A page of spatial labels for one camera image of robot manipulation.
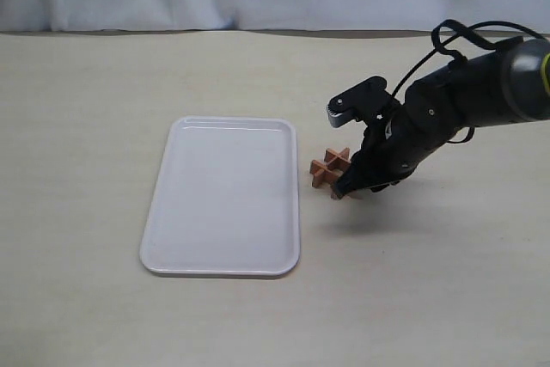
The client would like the white rectangular plastic tray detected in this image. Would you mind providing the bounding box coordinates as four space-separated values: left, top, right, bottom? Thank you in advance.
139 116 301 278

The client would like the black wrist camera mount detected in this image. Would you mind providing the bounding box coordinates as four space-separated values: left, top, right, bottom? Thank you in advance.
327 76 401 128

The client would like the wooden notched puzzle piece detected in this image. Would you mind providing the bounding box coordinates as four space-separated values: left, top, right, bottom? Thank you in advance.
330 186 362 200

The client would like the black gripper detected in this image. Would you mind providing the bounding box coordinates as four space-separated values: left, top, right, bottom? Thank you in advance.
333 104 447 196

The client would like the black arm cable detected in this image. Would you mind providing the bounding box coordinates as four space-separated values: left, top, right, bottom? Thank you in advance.
388 19 550 97

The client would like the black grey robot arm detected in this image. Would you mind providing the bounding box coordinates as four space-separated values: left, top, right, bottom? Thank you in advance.
327 38 549 199

